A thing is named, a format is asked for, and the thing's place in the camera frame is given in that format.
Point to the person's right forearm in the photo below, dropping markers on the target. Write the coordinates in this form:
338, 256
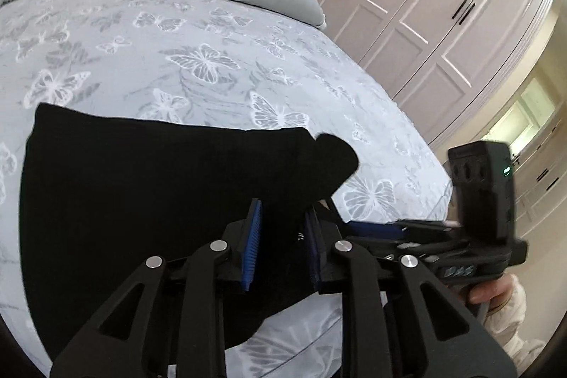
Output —
509, 325

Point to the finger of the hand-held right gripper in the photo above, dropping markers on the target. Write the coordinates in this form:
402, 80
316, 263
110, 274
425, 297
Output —
398, 246
376, 228

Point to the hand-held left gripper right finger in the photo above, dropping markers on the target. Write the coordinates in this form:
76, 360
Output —
313, 258

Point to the person's right hand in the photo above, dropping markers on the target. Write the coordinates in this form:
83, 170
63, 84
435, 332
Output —
491, 291

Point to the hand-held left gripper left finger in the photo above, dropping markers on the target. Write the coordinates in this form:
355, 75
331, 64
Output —
251, 245

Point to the black pants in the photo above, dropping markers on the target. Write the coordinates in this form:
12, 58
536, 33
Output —
133, 205

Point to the white cabinets beyond doorway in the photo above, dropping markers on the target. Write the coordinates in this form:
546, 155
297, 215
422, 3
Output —
527, 147

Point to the white wardrobe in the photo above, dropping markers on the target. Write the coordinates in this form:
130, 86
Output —
421, 6

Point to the butterfly print bedspread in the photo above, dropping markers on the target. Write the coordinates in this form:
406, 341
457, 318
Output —
177, 63

